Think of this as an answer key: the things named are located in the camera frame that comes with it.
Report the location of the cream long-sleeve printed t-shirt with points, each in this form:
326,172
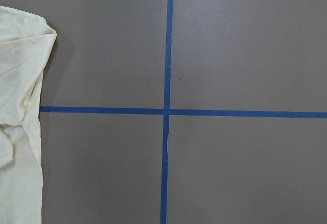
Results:
26,44

